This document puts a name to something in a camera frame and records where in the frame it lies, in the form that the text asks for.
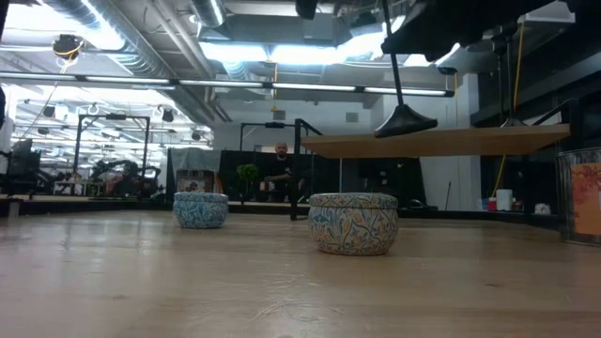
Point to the red cup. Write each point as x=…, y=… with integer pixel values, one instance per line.
x=491, y=204

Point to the black ceiling light bar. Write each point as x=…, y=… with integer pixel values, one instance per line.
x=267, y=85

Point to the cream leaf-patterned candle tin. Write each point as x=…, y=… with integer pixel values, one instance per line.
x=353, y=225

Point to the black background rig frame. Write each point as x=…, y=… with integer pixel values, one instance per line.
x=274, y=125
x=112, y=116

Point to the wooden shelf with black legs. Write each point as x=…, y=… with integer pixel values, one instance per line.
x=446, y=141

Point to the black table frame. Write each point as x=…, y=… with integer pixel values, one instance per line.
x=117, y=206

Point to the small green potted plant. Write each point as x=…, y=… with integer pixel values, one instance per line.
x=247, y=173

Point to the round black ceiling device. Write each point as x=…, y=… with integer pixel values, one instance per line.
x=68, y=46

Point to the person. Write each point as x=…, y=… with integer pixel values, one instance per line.
x=282, y=169

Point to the grey tarp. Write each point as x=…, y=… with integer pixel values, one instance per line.
x=195, y=159

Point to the black partition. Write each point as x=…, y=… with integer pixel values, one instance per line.
x=366, y=178

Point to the black candlestick holder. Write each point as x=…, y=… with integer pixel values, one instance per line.
x=499, y=44
x=405, y=123
x=512, y=122

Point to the small white object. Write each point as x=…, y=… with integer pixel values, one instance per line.
x=542, y=209

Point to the black office chair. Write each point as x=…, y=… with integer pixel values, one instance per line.
x=21, y=164

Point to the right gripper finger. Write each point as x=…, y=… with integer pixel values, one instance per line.
x=422, y=37

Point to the background robot arms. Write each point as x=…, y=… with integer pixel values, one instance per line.
x=122, y=171

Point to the white paper roll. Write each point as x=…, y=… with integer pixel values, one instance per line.
x=504, y=199

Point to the black overhead camera box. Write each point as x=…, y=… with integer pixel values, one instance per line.
x=306, y=7

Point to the blue glitter ball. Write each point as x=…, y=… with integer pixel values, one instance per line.
x=200, y=211

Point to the brown patterned box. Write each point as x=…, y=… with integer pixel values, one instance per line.
x=195, y=180

